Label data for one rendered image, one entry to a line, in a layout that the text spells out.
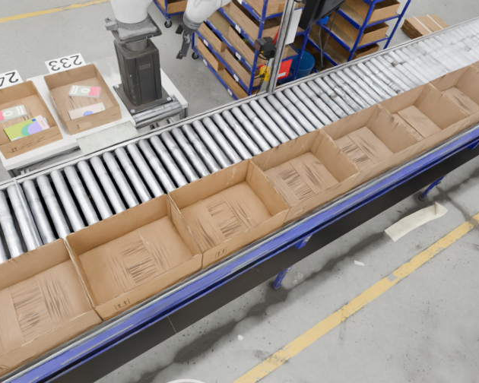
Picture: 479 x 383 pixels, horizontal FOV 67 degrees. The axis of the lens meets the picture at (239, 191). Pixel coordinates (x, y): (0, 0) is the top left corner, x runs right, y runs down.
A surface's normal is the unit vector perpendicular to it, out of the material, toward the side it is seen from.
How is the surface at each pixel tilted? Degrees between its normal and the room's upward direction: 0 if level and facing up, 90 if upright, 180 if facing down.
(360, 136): 1
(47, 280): 1
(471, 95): 89
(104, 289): 1
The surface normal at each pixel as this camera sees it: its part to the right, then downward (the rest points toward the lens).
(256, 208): 0.11, -0.55
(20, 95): 0.57, 0.70
